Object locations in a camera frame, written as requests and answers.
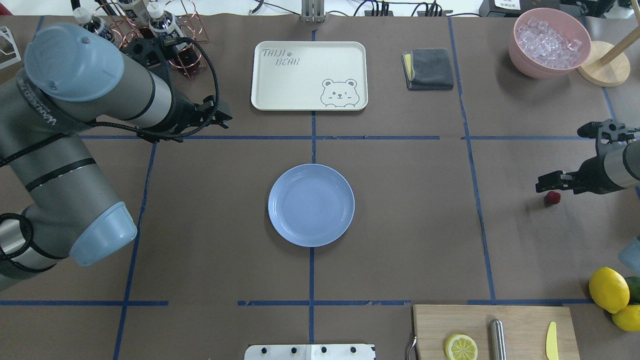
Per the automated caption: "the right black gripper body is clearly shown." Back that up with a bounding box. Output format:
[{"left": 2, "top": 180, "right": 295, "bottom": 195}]
[{"left": 567, "top": 157, "right": 611, "bottom": 195}]

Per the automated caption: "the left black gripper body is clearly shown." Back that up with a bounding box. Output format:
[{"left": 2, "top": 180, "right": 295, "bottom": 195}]
[{"left": 170, "top": 95, "right": 221, "bottom": 133}]

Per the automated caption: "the red strawberry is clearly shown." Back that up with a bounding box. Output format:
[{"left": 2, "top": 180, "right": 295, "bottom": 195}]
[{"left": 543, "top": 191, "right": 562, "bottom": 207}]

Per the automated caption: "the blue plate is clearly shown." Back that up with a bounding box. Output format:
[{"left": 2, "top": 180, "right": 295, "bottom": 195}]
[{"left": 267, "top": 163, "right": 355, "bottom": 248}]

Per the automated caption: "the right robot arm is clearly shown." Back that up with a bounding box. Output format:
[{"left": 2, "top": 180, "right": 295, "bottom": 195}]
[{"left": 535, "top": 141, "right": 640, "bottom": 195}]

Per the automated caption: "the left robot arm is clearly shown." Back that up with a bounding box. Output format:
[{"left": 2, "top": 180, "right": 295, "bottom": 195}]
[{"left": 0, "top": 23, "right": 232, "bottom": 290}]

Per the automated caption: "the cream bear tray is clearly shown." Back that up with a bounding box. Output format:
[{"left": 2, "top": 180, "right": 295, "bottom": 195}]
[{"left": 250, "top": 41, "right": 369, "bottom": 112}]

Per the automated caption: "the dark drink bottle two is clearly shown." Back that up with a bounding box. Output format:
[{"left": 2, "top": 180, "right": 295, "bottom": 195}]
[{"left": 146, "top": 1, "right": 185, "bottom": 41}]

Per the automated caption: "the wooden cup stand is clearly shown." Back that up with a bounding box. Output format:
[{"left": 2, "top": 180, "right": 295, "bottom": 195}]
[{"left": 577, "top": 26, "right": 640, "bottom": 88}]

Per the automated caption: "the green lime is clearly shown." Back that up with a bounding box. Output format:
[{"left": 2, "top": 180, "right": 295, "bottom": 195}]
[{"left": 624, "top": 276, "right": 640, "bottom": 305}]

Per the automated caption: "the yellow lemon upper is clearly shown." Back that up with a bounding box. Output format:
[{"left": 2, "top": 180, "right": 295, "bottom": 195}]
[{"left": 588, "top": 266, "right": 630, "bottom": 314}]

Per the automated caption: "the yellow lemon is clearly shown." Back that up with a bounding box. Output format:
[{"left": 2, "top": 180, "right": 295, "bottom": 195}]
[
  {"left": 588, "top": 266, "right": 630, "bottom": 314},
  {"left": 611, "top": 304, "right": 640, "bottom": 332}
]

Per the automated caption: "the dark drink bottle three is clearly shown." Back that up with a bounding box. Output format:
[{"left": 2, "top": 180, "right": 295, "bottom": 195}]
[{"left": 116, "top": 0, "right": 151, "bottom": 27}]

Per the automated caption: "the pink bowl of ice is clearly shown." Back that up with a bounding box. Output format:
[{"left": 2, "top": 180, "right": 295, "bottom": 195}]
[{"left": 509, "top": 7, "right": 592, "bottom": 79}]

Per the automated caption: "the dark drink bottle one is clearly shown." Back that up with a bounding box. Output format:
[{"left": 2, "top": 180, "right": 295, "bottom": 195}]
[{"left": 72, "top": 7, "right": 122, "bottom": 48}]

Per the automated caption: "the yellow lemon lower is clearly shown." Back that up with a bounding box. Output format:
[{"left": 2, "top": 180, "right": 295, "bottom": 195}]
[{"left": 611, "top": 304, "right": 640, "bottom": 332}]

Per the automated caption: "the wooden cutting board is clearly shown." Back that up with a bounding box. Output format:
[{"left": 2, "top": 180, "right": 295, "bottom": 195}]
[{"left": 412, "top": 304, "right": 581, "bottom": 360}]

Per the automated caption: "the grey folded cloth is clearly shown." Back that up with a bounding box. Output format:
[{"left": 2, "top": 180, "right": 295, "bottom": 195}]
[{"left": 401, "top": 48, "right": 454, "bottom": 91}]

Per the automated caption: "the yellow plastic knife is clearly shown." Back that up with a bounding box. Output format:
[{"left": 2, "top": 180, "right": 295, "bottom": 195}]
[{"left": 545, "top": 321, "right": 559, "bottom": 360}]

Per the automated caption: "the lemon half slice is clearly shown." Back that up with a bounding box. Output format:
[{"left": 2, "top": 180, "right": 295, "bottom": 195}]
[{"left": 443, "top": 333, "right": 479, "bottom": 360}]

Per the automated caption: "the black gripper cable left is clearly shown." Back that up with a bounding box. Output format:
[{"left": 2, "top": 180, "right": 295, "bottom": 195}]
[{"left": 0, "top": 36, "right": 221, "bottom": 261}]

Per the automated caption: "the copper wire bottle rack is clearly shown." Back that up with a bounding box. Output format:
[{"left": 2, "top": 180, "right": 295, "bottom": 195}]
[{"left": 85, "top": 0, "right": 209, "bottom": 80}]

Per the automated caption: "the aluminium frame post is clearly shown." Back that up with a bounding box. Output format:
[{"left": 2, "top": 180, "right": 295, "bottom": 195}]
[{"left": 301, "top": 0, "right": 326, "bottom": 23}]

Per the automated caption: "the white wire cup rack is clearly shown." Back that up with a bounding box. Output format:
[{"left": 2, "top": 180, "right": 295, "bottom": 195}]
[{"left": 0, "top": 26, "right": 22, "bottom": 69}]

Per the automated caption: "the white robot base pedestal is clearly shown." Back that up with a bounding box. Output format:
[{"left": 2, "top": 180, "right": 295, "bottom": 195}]
[{"left": 244, "top": 343, "right": 377, "bottom": 360}]

